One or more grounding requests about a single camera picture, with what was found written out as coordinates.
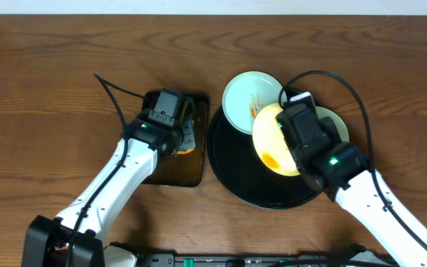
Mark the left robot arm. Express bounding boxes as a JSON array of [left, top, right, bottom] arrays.
[[21, 119, 196, 266]]

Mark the yellow plate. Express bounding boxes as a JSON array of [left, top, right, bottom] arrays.
[[252, 103, 299, 177]]

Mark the orange green scrub sponge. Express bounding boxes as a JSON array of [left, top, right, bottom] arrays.
[[176, 120, 196, 155]]

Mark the light blue plate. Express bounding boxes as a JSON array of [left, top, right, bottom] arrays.
[[222, 71, 282, 134], [316, 106, 350, 142]]

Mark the black round serving tray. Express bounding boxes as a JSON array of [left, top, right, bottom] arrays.
[[207, 96, 325, 209]]

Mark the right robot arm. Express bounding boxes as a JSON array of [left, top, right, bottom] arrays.
[[281, 116, 427, 266]]

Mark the black rectangular water tray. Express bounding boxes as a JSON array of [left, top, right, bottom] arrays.
[[143, 93, 209, 187]]

